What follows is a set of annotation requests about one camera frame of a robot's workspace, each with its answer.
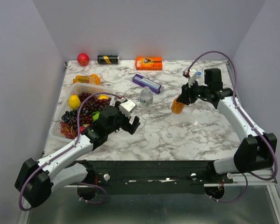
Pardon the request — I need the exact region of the orange snack bag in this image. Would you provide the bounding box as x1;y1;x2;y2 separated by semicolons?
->
73;74;101;85

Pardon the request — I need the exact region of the dark red grapes bunch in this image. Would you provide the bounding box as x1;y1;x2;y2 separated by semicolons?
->
71;92;111;130

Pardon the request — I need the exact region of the pink dragon fruit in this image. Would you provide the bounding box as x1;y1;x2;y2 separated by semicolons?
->
80;124;90;132

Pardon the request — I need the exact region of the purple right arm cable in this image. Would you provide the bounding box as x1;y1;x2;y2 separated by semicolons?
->
186;50;277;203

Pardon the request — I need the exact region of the red apple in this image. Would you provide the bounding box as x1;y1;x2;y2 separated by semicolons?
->
77;53;90;66

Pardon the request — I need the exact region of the black gold can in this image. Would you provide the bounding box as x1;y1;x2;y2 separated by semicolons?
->
97;55;120;64

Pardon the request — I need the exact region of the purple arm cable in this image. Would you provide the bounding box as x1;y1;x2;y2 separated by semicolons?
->
186;50;277;203
18;92;126;211

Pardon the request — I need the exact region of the aluminium mounting rail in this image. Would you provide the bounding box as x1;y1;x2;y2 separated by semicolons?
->
28;166;277;189

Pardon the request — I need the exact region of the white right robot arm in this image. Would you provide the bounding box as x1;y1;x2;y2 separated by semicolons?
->
176;68;277;183

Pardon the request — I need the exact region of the light red grapes bunch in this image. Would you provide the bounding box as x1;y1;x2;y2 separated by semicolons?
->
60;121;77;140

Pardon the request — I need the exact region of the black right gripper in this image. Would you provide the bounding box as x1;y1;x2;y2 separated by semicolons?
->
176;77;210;105

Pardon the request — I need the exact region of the small water bottle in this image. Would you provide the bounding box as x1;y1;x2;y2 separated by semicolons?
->
140;86;153;108

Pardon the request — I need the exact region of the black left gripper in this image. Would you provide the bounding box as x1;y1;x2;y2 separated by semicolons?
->
106;101;140;135

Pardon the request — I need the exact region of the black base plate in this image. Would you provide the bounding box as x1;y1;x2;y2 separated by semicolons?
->
37;160;264;196

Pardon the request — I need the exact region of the purple toothpaste box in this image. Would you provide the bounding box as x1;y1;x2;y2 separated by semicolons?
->
132;74;164;94

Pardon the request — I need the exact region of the dark blue grapes bunch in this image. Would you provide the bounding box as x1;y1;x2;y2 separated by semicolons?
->
61;110;77;125

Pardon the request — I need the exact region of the orange razor box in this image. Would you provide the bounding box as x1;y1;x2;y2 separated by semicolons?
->
135;57;163;70

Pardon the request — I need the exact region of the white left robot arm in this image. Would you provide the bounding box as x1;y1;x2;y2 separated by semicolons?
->
14;100;140;211

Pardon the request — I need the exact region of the orange juice bottle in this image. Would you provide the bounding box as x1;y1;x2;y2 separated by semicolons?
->
171;98;185;114

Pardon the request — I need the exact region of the white plastic basket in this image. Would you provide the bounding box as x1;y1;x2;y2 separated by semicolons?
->
49;83;115;142

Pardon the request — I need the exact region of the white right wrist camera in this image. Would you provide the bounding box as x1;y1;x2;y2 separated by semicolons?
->
182;68;202;87

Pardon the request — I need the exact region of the yellow lemon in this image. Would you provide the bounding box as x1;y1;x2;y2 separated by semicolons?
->
98;95;109;102
69;95;81;110

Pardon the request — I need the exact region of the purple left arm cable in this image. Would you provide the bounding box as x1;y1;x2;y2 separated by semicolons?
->
18;92;126;211

